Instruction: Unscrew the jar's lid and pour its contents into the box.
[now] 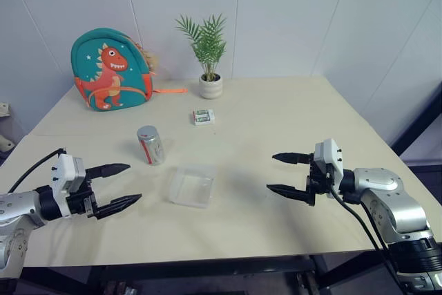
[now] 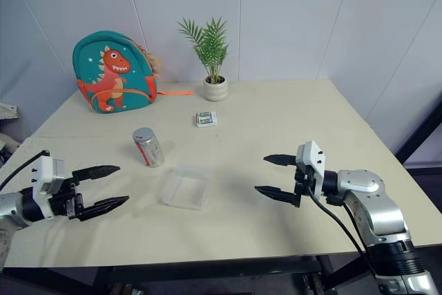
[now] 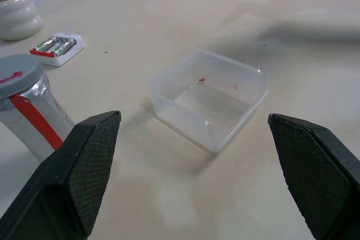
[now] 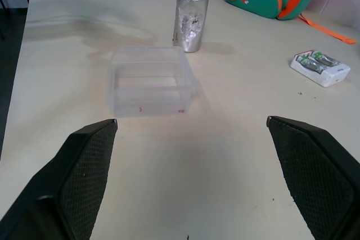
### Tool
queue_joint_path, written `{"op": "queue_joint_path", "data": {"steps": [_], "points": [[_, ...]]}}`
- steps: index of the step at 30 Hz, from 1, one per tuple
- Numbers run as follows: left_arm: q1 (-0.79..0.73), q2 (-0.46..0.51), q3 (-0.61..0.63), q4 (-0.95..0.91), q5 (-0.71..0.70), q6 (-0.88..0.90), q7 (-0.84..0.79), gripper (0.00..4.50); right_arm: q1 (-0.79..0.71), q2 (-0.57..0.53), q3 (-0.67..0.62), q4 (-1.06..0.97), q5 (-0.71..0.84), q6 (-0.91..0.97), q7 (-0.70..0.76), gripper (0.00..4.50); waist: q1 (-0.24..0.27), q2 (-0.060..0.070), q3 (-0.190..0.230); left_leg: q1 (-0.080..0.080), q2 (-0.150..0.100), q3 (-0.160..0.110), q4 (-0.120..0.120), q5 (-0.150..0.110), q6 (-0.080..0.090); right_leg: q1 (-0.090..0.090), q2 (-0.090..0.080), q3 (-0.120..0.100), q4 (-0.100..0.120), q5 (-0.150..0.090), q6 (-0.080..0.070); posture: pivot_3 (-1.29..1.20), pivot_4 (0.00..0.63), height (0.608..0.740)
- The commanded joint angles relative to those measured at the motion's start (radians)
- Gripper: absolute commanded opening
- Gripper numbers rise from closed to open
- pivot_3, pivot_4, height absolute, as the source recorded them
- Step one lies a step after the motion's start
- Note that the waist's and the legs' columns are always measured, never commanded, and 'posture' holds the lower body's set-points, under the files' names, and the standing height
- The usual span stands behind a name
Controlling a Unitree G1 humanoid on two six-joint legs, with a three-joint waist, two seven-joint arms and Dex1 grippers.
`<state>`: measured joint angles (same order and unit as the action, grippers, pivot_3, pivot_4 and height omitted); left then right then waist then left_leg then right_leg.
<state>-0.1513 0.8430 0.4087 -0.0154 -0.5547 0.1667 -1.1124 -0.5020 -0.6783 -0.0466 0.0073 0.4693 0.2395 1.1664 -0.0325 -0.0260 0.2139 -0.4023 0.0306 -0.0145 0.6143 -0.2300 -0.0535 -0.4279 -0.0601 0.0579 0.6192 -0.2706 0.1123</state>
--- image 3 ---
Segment clear square plastic container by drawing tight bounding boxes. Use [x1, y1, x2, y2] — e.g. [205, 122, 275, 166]
[146, 48, 269, 154]

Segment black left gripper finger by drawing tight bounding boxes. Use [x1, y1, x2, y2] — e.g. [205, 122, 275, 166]
[0, 110, 122, 240]
[267, 113, 360, 240]

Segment grey ribbed plastic jar lid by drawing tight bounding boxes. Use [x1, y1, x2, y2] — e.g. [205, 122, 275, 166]
[0, 54, 46, 99]

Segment white battery charger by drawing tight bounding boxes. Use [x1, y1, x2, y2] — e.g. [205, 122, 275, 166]
[29, 32, 86, 68]

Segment green silver battery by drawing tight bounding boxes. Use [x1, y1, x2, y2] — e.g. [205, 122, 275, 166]
[52, 40, 77, 57]
[35, 36, 58, 53]

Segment white ribbed plant pot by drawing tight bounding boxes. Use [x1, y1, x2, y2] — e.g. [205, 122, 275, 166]
[0, 0, 43, 41]

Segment grey-lidded jar with red tape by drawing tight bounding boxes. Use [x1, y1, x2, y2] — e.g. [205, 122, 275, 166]
[0, 71, 76, 163]

